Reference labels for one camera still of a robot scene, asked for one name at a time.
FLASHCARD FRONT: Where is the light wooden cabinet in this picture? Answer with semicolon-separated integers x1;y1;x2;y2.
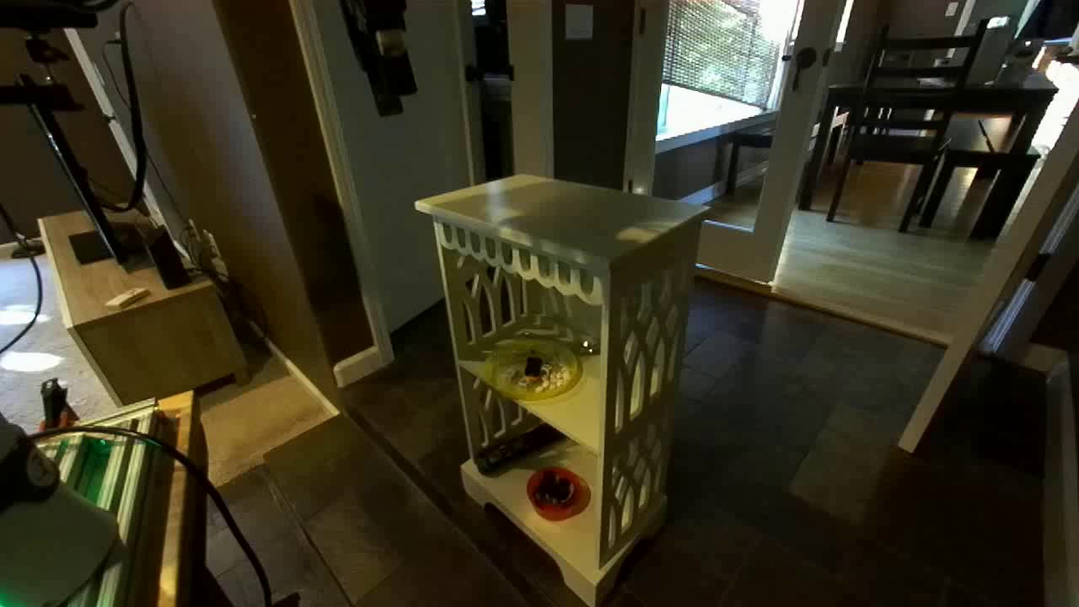
36;204;251;406

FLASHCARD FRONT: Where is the black remote control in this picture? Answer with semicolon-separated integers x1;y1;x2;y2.
471;422;567;478

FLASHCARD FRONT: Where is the white light switch plate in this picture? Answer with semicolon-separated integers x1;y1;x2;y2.
564;0;597;42

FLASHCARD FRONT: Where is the white glass door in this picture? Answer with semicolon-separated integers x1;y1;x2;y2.
691;0;849;287

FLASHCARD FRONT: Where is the white lattice shelf unit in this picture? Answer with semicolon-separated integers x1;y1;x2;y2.
410;170;713;607

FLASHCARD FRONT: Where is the small red plate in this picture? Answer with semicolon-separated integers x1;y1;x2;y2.
524;460;595;522

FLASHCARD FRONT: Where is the dark wooden chair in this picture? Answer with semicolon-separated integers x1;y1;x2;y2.
824;68;1062;243
826;26;984;227

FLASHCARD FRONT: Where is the black round door knob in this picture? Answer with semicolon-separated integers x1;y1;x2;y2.
784;42;820;80

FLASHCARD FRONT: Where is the black camera stand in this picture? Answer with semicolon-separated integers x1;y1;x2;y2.
0;0;196;287

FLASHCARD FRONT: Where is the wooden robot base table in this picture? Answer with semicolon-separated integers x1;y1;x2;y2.
31;388;213;607

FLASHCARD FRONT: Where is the translucent yellow plate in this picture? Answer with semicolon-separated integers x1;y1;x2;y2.
481;334;587;405

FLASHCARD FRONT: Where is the white bench table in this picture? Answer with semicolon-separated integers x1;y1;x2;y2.
652;80;784;194

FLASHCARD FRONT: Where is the black power cable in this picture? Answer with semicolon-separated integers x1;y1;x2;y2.
31;422;279;607

